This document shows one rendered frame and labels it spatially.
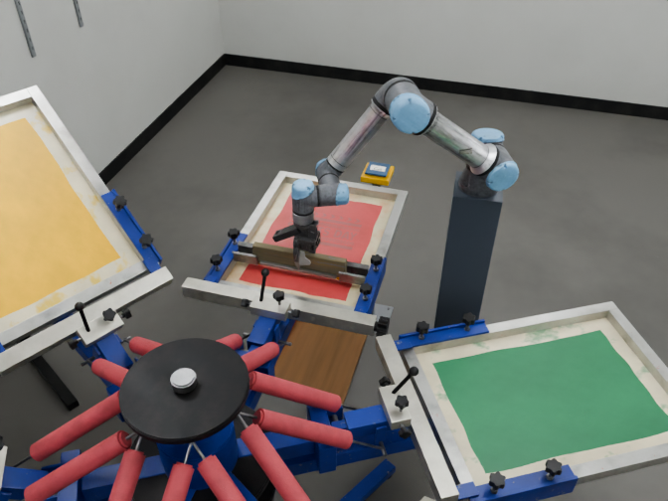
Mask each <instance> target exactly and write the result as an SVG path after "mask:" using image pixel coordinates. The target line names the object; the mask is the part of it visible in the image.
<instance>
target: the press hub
mask: <svg viewBox="0 0 668 501"><path fill-rule="evenodd" d="M249 391H250V376H249V371H248V368H247V365H246V363H245V361H244V360H243V359H242V357H241V356H240V355H239V354H238V353H237V352H236V351H235V350H233V349H232V348H231V347H229V346H227V345H225V344H223V343H221V342H218V341H214V340H210V339H203V338H188V339H180V340H176V341H172V342H169V343H166V344H163V345H161V346H158V347H156V348H155V349H153V350H151V351H149V352H148V353H146V354H145V355H143V356H142V357H141V358H140V359H138V360H137V361H136V362H135V363H134V364H133V365H132V367H131V368H130V369H129V370H128V372H127V373H126V375H125V377H124V379H123V381H122V383H121V386H120V390H119V397H118V399H119V407H120V410H121V413H122V416H123V418H124V420H125V422H126V423H127V425H128V426H129V427H130V428H131V429H132V430H133V431H134V432H135V433H137V434H138V436H137V437H136V438H135V440H134V442H133V444H132V446H131V448H130V449H134V450H135V447H136V444H137V441H138V438H139V435H140V436H141V437H142V439H141V443H140V446H139V449H138V451H142V452H144V454H143V455H146V457H151V456H156V455H160V457H161V460H162V463H163V467H164V470H165V473H166V474H161V475H156V476H152V477H147V478H142V479H138V481H137V484H136V488H135V491H134V494H133V497H132V501H162V498H163V495H164V492H165V489H166V485H167V482H168V479H169V476H170V472H171V469H172V466H173V463H174V464H176V462H177V461H178V462H182V463H183V462H184V459H185V455H186V452H187V449H188V446H189V443H191V442H195V443H196V444H197V445H198V447H199V448H200V450H201V451H202V453H203V454H204V456H205V457H206V458H207V457H208V456H210V455H211V454H212V455H213V456H214V455H216V456H217V458H218V459H219V461H220V462H221V464H222V465H223V467H224V468H225V469H226V471H227V472H228V474H230V472H232V473H233V474H234V475H235V476H236V478H237V479H238V480H239V481H240V482H241V483H242V485H243V486H244V487H245V488H246V489H247V490H248V491H249V492H250V493H251V494H252V495H253V496H254V497H255V499H256V500H257V501H273V498H274V495H275V491H276V488H275V487H274V486H273V484H272V483H271V481H270V480H269V478H268V477H267V475H266V474H265V473H264V471H263V470H262V468H261V467H260V465H259V464H258V462H257V461H256V460H255V458H254V457H253V455H250V456H245V457H241V458H238V445H237V438H241V435H242V434H241V432H242V431H243V430H245V427H244V426H243V424H242V423H241V421H240V420H239V418H238V414H239V413H245V414H249V415H254V413H255V411H254V410H253V409H251V408H249V407H248V406H246V401H247V399H248V396H249ZM146 457H145V458H146ZM201 461H203V459H202V458H201V456H200V455H199V453H198V452H197V450H196V449H195V447H194V446H193V444H192V447H191V451H190V454H189V457H188V461H187V464H190V465H193V467H192V468H194V469H195V470H194V473H193V476H192V480H191V483H190V486H189V489H195V490H196V491H195V493H194V495H193V498H192V500H191V501H219V500H218V499H217V497H216V496H215V494H214V493H213V492H212V490H211V489H210V487H209V486H208V484H207V483H206V481H205V480H204V478H203V477H202V475H201V474H200V472H199V471H198V469H197V468H198V467H199V466H198V464H199V463H200V462H201Z"/></svg>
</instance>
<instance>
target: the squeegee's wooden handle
mask: <svg viewBox="0 0 668 501"><path fill-rule="evenodd" d="M304 252H305V257H306V258H308V259H309V260H310V261H311V264H310V265H301V266H300V268H304V269H310V270H315V271H320V272H325V273H330V274H336V275H337V277H339V273H338V272H339V271H342V272H347V258H344V257H338V256H333V255H327V254H322V253H317V252H316V253H310V252H309V251H306V250H304ZM252 254H253V255H257V259H258V262H260V261H261V260H263V261H268V262H273V263H278V264H284V265H289V266H294V267H296V265H295V263H294V259H293V249H291V248H285V247H280V246H275V245H269V244H264V243H259V242H254V244H253V245H252Z"/></svg>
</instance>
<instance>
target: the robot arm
mask: <svg viewBox="0 0 668 501"><path fill-rule="evenodd" d="M388 118H391V121H392V123H393V125H394V126H395V127H396V128H397V129H398V130H399V131H401V132H403V133H406V134H413V135H415V136H420V135H423V136H425V137H426V138H428V139H430V140H431V141H433V142H434V143H436V144H437V145H439V146H440V147H442V148H443V149H445V150H446V151H448V152H449V153H451V154H452V155H454V156H455V157H457V158H459V159H460V160H462V161H463V162H465V163H466V167H465V168H464V170H463V172H462V174H461V176H460V178H459V182H458V186H459V189H460V190H461V191H462V192H464V193H465V194H467V195H469V196H473V197H478V198H486V197H491V196H493V195H495V194H497V193H498V191H502V190H506V189H508V188H509V187H511V186H512V185H513V184H514V183H515V182H516V180H517V179H518V176H519V169H518V167H517V164H516V163H515V162H514V160H513V159H512V158H511V156H510V155H509V153H508V152H507V150H506V149H505V147H504V146H503V141H504V134H503V133H502V132H501V131H499V130H497V129H493V128H479V129H476V130H474V131H473V132H472V133H471V135H470V134H469V133H468V132H466V131H465V130H463V129H462V128H460V127H459V126H457V125H456V124H454V123H453V122H452V121H450V120H449V119H447V118H446V117H444V116H443V115H441V114H440V113H438V112H437V106H436V105H435V104H434V103H433V102H431V101H430V100H428V99H427V98H426V97H424V96H423V95H422V94H421V93H420V92H419V90H418V87H417V85H416V84H415V83H414V82H413V81H411V80H410V79H407V78H394V79H391V80H389V81H388V82H386V83H385V84H384V85H383V86H382V87H381V88H380V89H379V90H378V91H377V92H376V94H375V95H374V96H373V97H372V104H371V105H370V106H369V107H368V108H367V110H366V111H365V112H364V113H363V115H362V116H361V117H360V118H359V120H358V121H357V122H356V123H355V124H354V126H353V127H352V128H351V129H350V131H349V132H348V133H347V134H346V135H345V137H344V138H343V139H342V140H341V142H340V143H339V144H338V145H337V147H336V148H335V149H334V150H333V151H332V153H331V154H330V155H329V156H328V158H327V159H322V160H320V161H319V162H318V163H317V164H316V168H315V169H316V177H317V180H318V185H313V182H312V181H311V180H309V179H298V180H296V181H294V182H293V184H292V187H291V198H292V220H293V225H291V226H288V227H285V228H283V229H280V230H277V231H276V232H275V233H274V235H273V237H272V238H273V240H274V241H275V242H276V243H277V242H280V241H282V240H285V239H288V238H291V237H293V236H294V239H293V259H294V263H295V265H296V267H297V268H298V270H300V266H301V265H310V264H311V261H310V260H309V259H308V258H306V257H305V252H304V251H309V252H310V253H316V249H317V248H318V246H319V244H320V243H321V238H320V231H318V225H319V221H318V220H314V208H315V207H328V206H340V205H347V204H348V203H349V188H348V185H347V184H346V183H340V180H339V177H340V175H341V174H342V173H343V172H344V171H345V169H346V168H347V167H348V166H349V165H350V163H351V162H352V161H353V160H354V159H355V158H356V156H357V155H358V154H359V153H360V152H361V150H362V149H363V148H364V147H365V146H366V145H367V143H368V142H369V141H370V140H371V139H372V137H373V136H374V135H375V134H376V133H377V131H378V130H379V129H380V128H381V127H382V126H383V124H384V123H385V122H386V121H387V120H388Z"/></svg>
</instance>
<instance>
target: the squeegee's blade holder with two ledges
mask: <svg viewBox="0 0 668 501"><path fill-rule="evenodd" d="M259 264H261V265H266V266H272V267H277V268H282V269H287V270H292V271H297V272H303V273H308V274H313V275H318V276H323V277H328V278H333V279H336V278H337V275H336V274H330V273H325V272H320V271H315V270H310V269H304V268H301V269H300V270H298V268H297V267H294V266H289V265H284V264H278V263H273V262H268V261H263V260H261V261H260V263H259Z"/></svg>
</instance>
